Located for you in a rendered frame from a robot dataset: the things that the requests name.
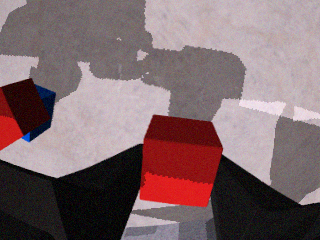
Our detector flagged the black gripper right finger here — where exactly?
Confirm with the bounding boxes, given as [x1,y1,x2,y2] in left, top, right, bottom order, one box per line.
[211,155,320,240]

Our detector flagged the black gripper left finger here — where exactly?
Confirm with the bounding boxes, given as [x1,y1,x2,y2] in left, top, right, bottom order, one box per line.
[0,143,144,240]

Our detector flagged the blue cube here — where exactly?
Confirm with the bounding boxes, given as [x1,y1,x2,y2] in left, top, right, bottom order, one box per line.
[23,84,56,143]

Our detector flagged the red cube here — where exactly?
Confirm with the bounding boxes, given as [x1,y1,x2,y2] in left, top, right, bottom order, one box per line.
[139,115,223,207]
[0,77,51,151]

